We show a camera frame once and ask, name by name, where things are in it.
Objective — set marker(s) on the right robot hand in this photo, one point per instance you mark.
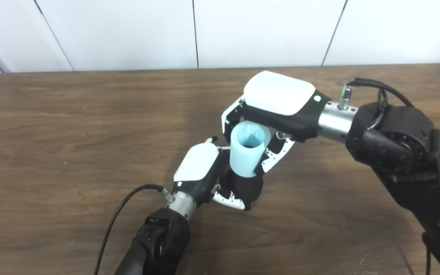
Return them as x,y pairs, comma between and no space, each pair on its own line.
277,99

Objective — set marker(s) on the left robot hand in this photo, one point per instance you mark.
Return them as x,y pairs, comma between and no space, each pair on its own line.
197,170

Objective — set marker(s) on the black nozzle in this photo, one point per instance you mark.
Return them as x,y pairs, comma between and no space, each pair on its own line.
245,187

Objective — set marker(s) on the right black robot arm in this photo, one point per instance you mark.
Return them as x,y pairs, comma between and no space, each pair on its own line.
414,152

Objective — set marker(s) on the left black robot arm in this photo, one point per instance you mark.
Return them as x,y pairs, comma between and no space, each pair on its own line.
155,236

